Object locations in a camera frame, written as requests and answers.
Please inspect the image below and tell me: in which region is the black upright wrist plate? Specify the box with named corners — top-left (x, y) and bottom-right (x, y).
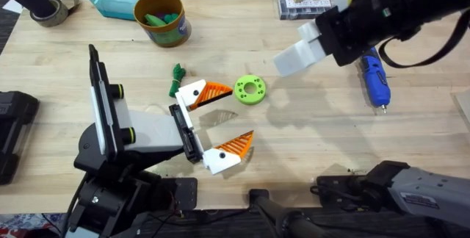
top-left (87, 43), bottom-right (137, 162)

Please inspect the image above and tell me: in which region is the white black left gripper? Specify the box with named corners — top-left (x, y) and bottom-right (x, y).
top-left (74, 79), bottom-right (255, 176)

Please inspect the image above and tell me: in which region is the blue electric screwdriver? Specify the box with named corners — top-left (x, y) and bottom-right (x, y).
top-left (358, 46), bottom-right (392, 115)

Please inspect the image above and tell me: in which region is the green disc with holes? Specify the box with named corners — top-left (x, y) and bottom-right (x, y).
top-left (234, 74), bottom-right (267, 106)

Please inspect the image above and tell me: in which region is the green toy vegetable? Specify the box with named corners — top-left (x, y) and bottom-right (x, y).
top-left (168, 63), bottom-right (187, 98)

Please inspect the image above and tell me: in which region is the grey tape roll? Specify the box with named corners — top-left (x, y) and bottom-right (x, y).
top-left (29, 0), bottom-right (81, 29)

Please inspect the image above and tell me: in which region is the black cable loop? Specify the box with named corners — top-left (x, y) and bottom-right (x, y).
top-left (377, 8), bottom-right (470, 69)

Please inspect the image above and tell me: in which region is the black case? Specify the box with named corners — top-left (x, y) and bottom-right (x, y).
top-left (0, 90), bottom-right (40, 186)

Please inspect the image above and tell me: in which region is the brown tub with toys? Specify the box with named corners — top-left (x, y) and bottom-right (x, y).
top-left (133, 0), bottom-right (192, 48)

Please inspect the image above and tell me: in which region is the clear box with wooden blocks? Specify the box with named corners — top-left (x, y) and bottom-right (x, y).
top-left (275, 0), bottom-right (333, 21)

